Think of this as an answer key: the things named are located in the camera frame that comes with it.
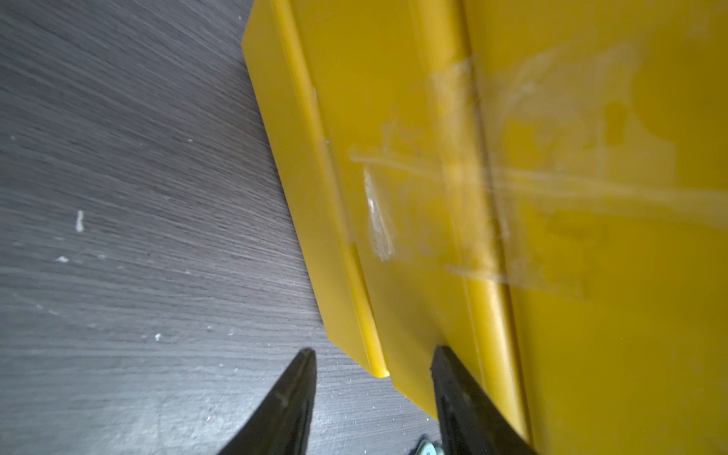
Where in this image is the teal fruit knife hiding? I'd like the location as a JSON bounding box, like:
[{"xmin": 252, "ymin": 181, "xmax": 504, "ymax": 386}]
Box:
[{"xmin": 413, "ymin": 438, "xmax": 445, "ymax": 455}]

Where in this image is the yellow drawer cabinet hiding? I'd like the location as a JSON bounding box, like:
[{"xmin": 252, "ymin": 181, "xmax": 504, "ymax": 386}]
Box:
[{"xmin": 242, "ymin": 1, "xmax": 727, "ymax": 454}]

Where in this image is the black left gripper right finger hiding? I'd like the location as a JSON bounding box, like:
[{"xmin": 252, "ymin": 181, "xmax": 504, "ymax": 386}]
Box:
[{"xmin": 430, "ymin": 346, "xmax": 536, "ymax": 455}]

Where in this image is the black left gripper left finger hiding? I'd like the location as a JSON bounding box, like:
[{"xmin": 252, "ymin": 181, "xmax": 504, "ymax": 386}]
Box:
[{"xmin": 220, "ymin": 348, "xmax": 317, "ymax": 455}]

